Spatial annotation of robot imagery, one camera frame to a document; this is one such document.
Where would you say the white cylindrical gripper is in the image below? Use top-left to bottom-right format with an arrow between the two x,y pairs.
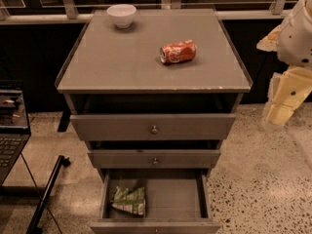
256,25 -> 312,126

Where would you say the grey drawer cabinet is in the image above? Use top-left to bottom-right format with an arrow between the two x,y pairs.
54,7 -> 254,234

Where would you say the white ceramic bowl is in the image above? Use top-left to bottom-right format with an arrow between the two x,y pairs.
106,4 -> 137,28

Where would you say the green jalapeno chip bag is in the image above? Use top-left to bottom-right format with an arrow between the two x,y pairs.
111,186 -> 145,215

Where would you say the black stand leg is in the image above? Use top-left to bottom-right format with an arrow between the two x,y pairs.
26,155 -> 70,234

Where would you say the metal window railing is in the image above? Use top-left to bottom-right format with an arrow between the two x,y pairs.
0,0 -> 312,25

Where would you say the grey top drawer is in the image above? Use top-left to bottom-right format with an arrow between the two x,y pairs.
70,114 -> 235,141

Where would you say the grey bottom drawer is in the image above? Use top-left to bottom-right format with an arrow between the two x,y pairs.
90,169 -> 220,234

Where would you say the grey drawer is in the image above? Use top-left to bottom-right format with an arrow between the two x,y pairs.
90,169 -> 220,234
70,114 -> 235,141
88,149 -> 220,169

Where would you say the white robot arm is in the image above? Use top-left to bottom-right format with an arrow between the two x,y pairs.
256,0 -> 312,128

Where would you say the black laptop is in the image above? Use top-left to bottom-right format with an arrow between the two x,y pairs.
0,80 -> 31,185

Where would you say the crushed orange soda can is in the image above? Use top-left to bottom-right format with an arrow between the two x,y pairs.
160,40 -> 197,64

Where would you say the grey middle drawer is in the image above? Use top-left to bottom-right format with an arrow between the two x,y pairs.
88,149 -> 220,169

